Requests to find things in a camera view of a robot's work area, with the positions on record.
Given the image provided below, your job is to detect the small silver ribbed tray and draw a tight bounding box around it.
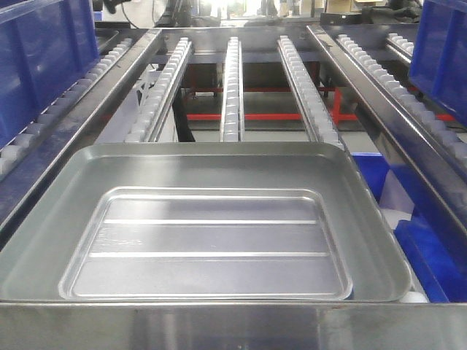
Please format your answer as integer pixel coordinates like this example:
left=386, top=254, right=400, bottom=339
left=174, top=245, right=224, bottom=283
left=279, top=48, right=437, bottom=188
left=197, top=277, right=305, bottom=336
left=58, top=187, right=353, bottom=301

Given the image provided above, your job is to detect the blue plastic box left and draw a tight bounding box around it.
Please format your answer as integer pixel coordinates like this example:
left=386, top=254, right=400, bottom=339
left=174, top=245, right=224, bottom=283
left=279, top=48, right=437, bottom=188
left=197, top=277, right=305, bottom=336
left=1, top=1, right=99, bottom=145

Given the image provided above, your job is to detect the blue plastic box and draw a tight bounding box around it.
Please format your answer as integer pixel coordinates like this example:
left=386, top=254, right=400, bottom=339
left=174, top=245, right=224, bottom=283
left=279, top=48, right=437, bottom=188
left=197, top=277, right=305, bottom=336
left=1, top=1, right=99, bottom=145
left=409, top=1, right=466, bottom=125

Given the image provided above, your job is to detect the blue plastic box right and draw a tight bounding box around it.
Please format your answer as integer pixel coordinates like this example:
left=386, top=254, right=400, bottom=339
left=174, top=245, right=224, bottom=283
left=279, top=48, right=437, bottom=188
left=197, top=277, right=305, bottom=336
left=409, top=1, right=466, bottom=125

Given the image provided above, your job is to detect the white roller track centre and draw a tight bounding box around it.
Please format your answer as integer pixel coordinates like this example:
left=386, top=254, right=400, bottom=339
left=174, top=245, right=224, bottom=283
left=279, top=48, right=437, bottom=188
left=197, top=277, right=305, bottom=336
left=220, top=36, right=245, bottom=142

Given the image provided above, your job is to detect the white roller track left-centre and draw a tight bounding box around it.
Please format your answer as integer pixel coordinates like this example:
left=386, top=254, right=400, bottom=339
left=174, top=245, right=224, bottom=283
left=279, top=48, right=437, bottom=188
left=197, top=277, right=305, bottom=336
left=124, top=37, right=193, bottom=143

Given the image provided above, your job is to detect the white roller track right-centre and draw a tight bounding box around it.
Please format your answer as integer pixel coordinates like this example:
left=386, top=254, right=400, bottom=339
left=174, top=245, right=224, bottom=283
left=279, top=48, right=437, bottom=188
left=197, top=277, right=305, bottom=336
left=278, top=36, right=346, bottom=151

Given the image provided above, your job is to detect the white roller track far left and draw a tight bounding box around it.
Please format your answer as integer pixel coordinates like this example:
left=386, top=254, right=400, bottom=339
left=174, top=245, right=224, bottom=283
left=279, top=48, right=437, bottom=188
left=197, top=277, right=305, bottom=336
left=1, top=37, right=133, bottom=178

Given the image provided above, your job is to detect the white roller track far right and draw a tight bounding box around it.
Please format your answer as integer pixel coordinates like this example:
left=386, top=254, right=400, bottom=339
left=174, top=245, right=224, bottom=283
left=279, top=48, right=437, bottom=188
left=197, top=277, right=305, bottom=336
left=336, top=34, right=466, bottom=166

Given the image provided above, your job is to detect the blue bin lower right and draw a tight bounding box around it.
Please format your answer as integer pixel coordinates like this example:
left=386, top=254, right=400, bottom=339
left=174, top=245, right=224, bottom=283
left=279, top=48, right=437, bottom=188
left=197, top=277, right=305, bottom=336
left=353, top=152, right=466, bottom=303

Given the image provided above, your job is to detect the red floor frame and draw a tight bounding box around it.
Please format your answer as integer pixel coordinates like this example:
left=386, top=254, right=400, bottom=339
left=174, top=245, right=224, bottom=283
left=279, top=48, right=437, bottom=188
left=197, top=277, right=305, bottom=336
left=188, top=87, right=358, bottom=125

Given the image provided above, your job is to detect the steel front rack rail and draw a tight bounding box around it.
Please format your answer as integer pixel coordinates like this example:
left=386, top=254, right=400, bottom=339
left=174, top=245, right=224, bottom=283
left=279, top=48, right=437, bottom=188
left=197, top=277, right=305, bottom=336
left=1, top=302, right=466, bottom=349

